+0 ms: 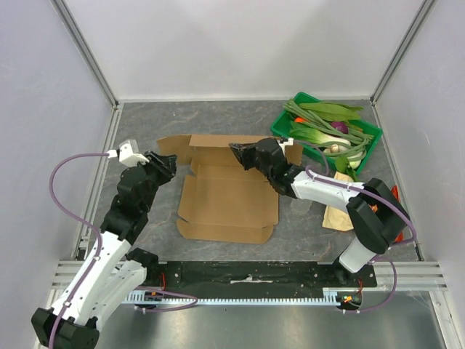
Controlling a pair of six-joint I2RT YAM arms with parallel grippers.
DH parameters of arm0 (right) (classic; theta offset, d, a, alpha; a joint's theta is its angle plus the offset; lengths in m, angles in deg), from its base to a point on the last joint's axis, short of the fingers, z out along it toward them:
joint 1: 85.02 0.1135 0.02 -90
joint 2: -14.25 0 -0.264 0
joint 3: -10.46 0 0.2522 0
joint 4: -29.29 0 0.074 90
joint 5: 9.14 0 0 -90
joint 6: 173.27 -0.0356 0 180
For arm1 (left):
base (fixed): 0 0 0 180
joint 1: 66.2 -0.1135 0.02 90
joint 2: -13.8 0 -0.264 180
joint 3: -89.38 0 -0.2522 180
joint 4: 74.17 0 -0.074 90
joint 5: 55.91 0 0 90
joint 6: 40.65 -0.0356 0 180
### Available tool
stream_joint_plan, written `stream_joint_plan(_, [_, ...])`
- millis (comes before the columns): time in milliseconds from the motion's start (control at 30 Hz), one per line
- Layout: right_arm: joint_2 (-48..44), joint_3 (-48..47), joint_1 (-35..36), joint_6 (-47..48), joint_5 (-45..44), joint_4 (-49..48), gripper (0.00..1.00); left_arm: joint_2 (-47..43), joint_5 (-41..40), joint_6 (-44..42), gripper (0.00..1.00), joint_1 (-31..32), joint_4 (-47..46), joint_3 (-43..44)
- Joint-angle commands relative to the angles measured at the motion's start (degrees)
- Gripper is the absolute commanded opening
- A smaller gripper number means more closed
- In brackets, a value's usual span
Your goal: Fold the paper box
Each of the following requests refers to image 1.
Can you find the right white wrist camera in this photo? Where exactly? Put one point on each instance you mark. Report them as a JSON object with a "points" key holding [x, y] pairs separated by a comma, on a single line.
{"points": [[284, 142]]}

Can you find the red onion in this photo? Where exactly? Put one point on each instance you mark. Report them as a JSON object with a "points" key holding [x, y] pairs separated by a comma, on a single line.
{"points": [[340, 126]]}

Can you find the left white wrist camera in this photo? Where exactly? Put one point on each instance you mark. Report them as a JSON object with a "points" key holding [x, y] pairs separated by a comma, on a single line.
{"points": [[128, 154]]}

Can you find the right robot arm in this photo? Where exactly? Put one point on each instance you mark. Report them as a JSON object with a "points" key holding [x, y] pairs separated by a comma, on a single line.
{"points": [[377, 217]]}

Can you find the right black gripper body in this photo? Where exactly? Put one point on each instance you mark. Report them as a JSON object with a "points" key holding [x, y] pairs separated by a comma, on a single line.
{"points": [[249, 156]]}

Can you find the green leafy vegetables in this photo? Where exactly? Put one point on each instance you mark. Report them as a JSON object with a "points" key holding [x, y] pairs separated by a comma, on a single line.
{"points": [[332, 111]]}

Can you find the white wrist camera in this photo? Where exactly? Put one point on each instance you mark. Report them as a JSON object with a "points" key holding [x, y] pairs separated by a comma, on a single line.
{"points": [[128, 154], [284, 142]]}

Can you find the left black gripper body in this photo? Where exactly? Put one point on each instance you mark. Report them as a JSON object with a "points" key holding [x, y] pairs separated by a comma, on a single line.
{"points": [[156, 171]]}

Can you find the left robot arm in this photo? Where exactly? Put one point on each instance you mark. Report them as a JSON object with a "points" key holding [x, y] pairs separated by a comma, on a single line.
{"points": [[112, 269]]}

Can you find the beige paper bag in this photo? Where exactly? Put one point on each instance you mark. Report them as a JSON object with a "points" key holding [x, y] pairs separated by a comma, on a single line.
{"points": [[336, 219]]}

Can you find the green plastic tray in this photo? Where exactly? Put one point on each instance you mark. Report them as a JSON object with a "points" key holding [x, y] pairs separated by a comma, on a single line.
{"points": [[281, 127]]}

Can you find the white mushroom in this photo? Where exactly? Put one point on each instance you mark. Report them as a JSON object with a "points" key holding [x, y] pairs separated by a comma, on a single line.
{"points": [[335, 148]]}

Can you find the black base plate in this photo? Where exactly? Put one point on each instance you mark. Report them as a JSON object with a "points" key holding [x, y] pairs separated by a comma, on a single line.
{"points": [[254, 280]]}

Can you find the brown cardboard box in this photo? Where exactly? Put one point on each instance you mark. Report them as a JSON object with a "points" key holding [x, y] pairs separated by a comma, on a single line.
{"points": [[221, 201]]}

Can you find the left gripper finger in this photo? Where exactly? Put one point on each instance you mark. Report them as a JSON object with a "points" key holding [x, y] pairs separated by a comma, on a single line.
{"points": [[170, 166], [153, 157]]}

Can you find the green long beans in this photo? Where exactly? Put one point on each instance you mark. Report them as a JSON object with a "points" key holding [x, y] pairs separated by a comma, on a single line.
{"points": [[355, 133]]}

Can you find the clear plastic water bottle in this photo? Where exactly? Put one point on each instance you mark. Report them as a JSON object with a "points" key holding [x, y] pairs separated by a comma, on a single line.
{"points": [[300, 207]]}

